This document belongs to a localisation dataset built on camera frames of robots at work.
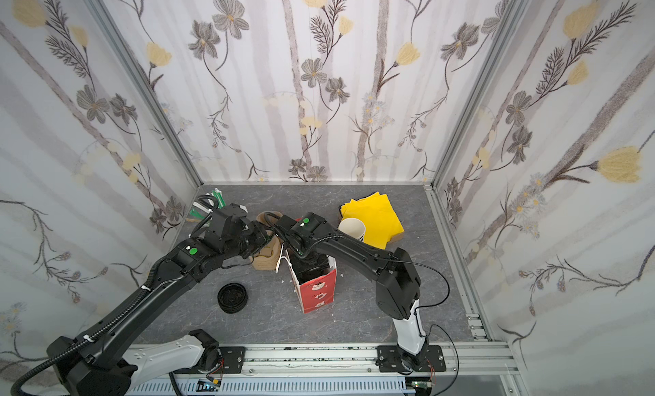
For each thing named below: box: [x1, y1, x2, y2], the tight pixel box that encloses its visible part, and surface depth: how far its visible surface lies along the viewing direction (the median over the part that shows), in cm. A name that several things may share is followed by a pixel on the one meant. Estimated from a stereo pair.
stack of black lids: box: [217, 282, 249, 315], surface depth 84 cm
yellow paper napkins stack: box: [339, 191, 405, 251], surface depth 106 cm
